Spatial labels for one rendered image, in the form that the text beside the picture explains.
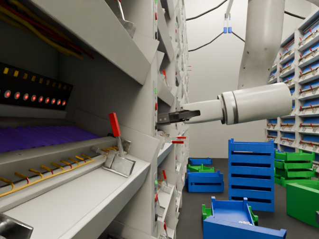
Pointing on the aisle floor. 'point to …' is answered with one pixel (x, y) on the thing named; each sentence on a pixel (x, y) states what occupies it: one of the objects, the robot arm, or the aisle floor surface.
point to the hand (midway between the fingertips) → (162, 119)
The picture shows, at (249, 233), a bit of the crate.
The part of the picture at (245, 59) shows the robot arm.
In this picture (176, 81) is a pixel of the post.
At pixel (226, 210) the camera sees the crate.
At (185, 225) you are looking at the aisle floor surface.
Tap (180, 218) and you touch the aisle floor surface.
